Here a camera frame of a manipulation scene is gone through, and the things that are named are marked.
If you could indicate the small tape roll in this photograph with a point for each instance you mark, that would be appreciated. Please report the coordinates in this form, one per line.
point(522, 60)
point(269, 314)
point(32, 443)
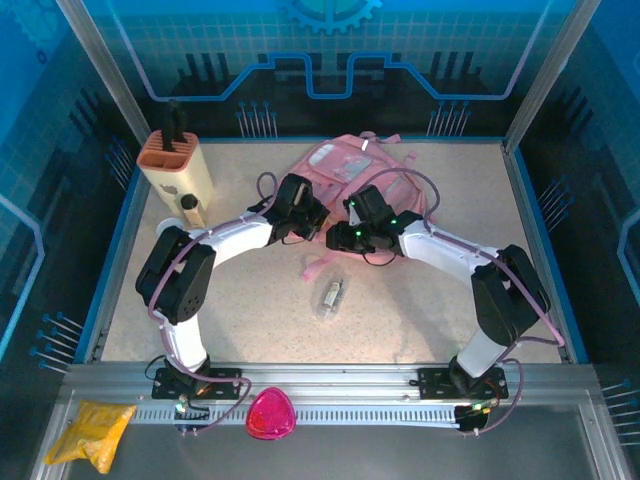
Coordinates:
point(167, 225)

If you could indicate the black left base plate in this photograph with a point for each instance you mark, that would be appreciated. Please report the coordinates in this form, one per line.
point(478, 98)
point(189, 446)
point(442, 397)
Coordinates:
point(225, 391)

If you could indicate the pink student backpack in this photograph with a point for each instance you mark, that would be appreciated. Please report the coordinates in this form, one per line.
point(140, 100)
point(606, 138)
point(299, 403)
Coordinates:
point(400, 165)

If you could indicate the yellow plastic bag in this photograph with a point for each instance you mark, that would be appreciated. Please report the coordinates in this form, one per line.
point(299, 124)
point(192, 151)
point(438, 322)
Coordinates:
point(90, 435)

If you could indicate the aluminium mounting rail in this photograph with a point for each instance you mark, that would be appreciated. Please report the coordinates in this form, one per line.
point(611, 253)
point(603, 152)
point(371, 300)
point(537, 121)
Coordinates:
point(325, 380)

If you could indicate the aluminium frame post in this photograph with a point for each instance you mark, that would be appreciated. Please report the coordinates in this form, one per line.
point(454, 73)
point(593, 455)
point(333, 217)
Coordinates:
point(551, 65)
point(102, 65)

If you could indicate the clear plastic case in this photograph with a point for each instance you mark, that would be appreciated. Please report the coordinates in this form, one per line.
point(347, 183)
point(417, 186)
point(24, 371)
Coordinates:
point(330, 300)

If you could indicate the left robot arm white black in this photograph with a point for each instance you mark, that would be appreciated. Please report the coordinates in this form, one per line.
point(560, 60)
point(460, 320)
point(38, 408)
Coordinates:
point(185, 295)

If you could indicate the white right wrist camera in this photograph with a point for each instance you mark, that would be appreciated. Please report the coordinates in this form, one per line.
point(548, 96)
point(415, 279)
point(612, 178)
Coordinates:
point(354, 216)

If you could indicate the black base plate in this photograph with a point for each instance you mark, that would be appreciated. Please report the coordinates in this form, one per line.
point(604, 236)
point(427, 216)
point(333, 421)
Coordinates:
point(225, 391)
point(432, 385)

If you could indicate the beige knife block orange top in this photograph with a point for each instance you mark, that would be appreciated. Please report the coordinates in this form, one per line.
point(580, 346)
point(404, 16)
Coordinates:
point(175, 170)

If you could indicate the small bottle with black cap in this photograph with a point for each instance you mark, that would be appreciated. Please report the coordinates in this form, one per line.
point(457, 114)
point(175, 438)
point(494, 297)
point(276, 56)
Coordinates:
point(192, 212)

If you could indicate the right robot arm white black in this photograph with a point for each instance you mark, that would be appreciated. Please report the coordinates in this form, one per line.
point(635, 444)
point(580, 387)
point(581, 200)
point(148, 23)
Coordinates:
point(505, 300)

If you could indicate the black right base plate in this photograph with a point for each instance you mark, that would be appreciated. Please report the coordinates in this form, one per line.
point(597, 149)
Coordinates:
point(432, 385)

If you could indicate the black controller board with LEDs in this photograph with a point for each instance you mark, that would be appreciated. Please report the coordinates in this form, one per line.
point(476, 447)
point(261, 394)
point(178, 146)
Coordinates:
point(472, 417)
point(182, 407)

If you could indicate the pink triangular pouch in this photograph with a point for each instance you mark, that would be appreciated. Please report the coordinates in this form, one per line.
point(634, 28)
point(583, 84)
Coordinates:
point(270, 412)

